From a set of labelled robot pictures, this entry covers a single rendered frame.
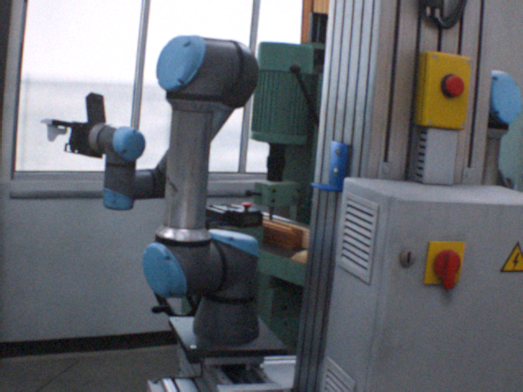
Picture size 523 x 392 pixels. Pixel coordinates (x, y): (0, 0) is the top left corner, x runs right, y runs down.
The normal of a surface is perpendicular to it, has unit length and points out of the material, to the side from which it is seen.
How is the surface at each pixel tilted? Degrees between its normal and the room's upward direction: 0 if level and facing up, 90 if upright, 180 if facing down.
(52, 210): 90
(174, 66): 82
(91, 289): 90
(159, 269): 98
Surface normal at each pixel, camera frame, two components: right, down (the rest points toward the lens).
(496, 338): 0.29, 0.16
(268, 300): -0.76, 0.04
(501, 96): 0.52, 0.04
